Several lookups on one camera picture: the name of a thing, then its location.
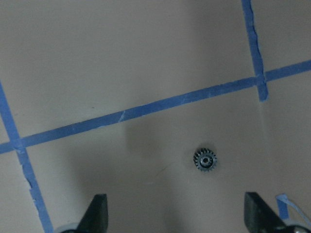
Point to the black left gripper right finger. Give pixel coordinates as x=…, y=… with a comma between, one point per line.
x=259, y=217

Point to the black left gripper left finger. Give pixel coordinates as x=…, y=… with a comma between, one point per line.
x=95, y=219

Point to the small black bearing gear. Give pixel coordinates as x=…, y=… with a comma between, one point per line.
x=205, y=159

